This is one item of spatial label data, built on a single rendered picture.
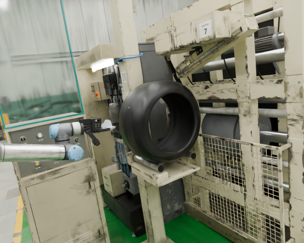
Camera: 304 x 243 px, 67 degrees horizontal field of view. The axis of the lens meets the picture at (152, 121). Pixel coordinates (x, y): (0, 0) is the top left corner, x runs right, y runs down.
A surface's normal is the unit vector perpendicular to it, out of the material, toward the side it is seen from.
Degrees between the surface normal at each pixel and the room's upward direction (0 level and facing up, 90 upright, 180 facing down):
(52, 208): 90
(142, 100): 59
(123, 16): 90
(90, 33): 90
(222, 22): 90
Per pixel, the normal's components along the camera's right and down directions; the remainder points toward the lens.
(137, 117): -0.25, -0.04
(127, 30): 0.54, 0.07
